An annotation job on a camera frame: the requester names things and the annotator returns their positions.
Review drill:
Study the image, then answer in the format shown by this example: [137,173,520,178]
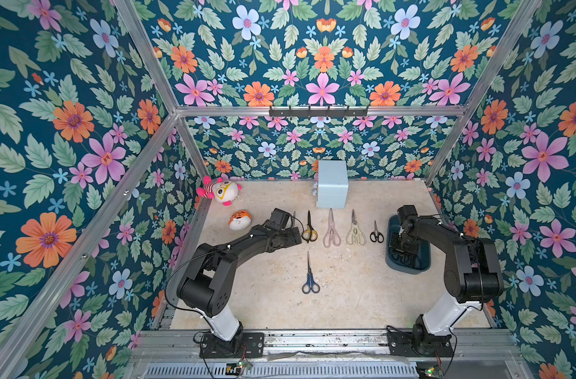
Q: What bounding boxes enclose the teal plastic storage box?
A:
[385,215,431,275]

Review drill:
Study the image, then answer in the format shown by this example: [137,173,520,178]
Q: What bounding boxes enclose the small all black scissors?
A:
[369,221,385,243]

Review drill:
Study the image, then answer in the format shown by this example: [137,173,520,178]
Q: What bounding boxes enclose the yellow black handled scissors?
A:
[301,211,319,243]

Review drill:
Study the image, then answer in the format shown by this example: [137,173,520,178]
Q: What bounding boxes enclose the cream kitchen scissors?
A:
[346,209,366,246]

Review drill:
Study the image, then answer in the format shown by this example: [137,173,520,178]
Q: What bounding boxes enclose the pink kitchen scissors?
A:
[323,208,341,249]

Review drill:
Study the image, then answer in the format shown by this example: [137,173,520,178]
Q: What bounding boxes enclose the blue grey handled scissors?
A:
[301,253,320,295]

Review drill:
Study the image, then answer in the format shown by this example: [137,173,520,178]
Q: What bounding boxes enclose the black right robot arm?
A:
[386,205,504,342]

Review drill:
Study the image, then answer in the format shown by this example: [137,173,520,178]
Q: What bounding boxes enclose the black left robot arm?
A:
[176,208,302,343]

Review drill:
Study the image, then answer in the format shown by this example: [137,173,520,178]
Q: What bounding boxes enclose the light blue square box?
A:
[316,160,349,209]

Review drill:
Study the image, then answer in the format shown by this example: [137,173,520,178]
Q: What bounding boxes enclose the orange white tiger plush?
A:
[228,210,252,231]

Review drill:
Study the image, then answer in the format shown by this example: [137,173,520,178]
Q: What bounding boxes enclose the pink white plush toy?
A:
[196,176,242,206]

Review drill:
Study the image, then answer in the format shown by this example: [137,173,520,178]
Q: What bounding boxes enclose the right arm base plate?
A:
[387,325,454,358]

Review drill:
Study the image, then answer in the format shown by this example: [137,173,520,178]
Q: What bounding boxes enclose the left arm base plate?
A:
[199,333,265,359]

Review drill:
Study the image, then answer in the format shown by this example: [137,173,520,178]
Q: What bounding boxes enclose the black hook rail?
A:
[268,106,369,118]

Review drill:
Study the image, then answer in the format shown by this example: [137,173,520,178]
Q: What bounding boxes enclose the white slotted cable duct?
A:
[143,361,419,378]

